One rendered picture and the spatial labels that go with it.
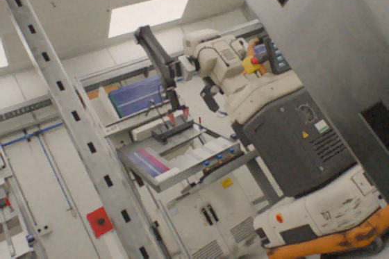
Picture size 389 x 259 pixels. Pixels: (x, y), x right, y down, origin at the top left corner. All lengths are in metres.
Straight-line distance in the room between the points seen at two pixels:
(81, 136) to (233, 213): 2.35
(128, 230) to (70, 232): 3.74
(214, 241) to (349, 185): 1.41
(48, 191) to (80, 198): 0.34
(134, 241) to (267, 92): 1.19
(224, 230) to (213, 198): 0.24
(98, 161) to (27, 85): 4.33
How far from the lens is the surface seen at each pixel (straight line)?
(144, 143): 2.88
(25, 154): 4.44
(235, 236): 2.77
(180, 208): 2.66
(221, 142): 2.66
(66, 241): 4.20
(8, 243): 2.35
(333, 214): 1.49
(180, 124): 2.91
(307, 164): 1.52
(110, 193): 0.48
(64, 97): 0.52
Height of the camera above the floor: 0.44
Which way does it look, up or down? 13 degrees up
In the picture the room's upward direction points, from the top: 31 degrees counter-clockwise
